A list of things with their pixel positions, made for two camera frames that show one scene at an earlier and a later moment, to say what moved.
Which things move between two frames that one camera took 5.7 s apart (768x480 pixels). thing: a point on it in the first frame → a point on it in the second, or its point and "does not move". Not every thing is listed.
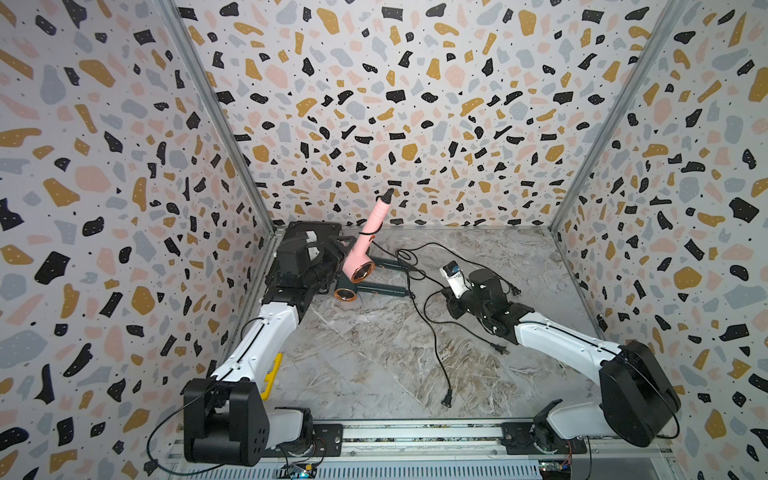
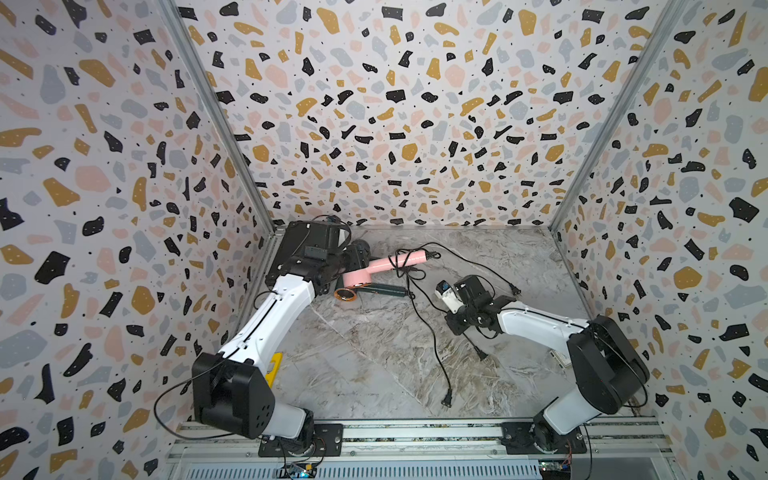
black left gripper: x=336 y=259 does not move
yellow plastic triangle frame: x=269 y=378 does not move
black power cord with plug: x=449 y=396 → x=481 y=355
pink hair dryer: x=360 y=267 → x=363 y=275
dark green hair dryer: x=392 y=263 → x=364 y=253
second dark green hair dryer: x=347 y=290 does not move
